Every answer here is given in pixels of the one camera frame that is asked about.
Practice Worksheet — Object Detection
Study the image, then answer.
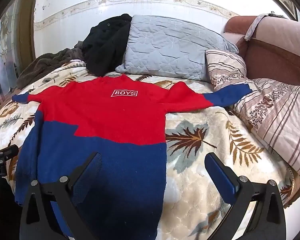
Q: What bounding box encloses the red and blue sweater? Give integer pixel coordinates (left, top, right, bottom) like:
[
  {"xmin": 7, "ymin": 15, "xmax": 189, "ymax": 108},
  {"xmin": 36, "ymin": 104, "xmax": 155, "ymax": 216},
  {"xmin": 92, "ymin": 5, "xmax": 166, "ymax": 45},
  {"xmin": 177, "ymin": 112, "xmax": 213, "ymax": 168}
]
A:
[{"xmin": 12, "ymin": 75, "xmax": 251, "ymax": 239}]

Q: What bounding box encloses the leaf pattern plush blanket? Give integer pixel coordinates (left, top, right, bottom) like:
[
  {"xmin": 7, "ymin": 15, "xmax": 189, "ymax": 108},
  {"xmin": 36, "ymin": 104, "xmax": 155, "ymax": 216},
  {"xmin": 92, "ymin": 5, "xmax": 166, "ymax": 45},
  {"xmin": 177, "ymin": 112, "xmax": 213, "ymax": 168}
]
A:
[{"xmin": 0, "ymin": 60, "xmax": 294, "ymax": 240}]

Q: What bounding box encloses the brown fleece blanket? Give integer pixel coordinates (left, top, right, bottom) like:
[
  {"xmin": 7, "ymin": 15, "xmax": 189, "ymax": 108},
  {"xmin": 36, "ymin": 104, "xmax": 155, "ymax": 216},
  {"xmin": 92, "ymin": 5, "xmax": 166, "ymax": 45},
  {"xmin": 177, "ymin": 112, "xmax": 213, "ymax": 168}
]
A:
[{"xmin": 17, "ymin": 41, "xmax": 83, "ymax": 89}]

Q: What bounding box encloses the striped floral pillow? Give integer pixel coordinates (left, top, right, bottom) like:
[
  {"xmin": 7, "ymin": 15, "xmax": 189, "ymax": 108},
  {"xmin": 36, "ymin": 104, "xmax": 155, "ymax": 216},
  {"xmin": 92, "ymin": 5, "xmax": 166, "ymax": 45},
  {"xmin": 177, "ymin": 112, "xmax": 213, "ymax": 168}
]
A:
[{"xmin": 205, "ymin": 49, "xmax": 300, "ymax": 176}]

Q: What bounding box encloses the black garment pile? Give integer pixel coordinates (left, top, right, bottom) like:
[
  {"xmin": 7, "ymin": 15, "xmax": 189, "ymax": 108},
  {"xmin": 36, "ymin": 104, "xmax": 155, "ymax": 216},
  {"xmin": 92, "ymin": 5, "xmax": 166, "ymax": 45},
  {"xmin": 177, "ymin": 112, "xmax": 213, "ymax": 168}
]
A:
[{"xmin": 82, "ymin": 14, "xmax": 132, "ymax": 76}]

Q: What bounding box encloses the pink brown headboard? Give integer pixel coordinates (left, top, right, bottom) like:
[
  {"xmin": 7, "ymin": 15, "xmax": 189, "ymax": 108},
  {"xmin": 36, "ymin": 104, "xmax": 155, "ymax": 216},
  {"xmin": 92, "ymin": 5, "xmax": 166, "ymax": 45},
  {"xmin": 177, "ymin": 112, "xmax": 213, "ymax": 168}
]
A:
[{"xmin": 222, "ymin": 16, "xmax": 300, "ymax": 86}]

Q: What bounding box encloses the light blue quilted pillow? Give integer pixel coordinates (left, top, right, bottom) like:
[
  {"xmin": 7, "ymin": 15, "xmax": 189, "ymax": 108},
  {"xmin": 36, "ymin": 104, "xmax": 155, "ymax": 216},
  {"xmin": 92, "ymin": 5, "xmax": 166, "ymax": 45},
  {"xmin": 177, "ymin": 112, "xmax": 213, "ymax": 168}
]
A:
[{"xmin": 116, "ymin": 15, "xmax": 239, "ymax": 82}]

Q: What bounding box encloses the wooden door frame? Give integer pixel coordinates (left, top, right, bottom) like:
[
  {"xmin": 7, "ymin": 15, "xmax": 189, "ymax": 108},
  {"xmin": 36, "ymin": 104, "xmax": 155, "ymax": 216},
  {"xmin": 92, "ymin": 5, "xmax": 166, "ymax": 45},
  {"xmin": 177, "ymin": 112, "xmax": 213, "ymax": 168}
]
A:
[{"xmin": 14, "ymin": 0, "xmax": 36, "ymax": 76}]

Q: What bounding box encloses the grey cloth strap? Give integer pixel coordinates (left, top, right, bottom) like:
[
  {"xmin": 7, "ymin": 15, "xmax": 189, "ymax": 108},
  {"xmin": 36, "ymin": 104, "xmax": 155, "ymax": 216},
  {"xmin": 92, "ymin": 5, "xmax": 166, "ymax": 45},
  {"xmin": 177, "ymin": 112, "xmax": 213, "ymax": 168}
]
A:
[{"xmin": 244, "ymin": 12, "xmax": 288, "ymax": 42}]

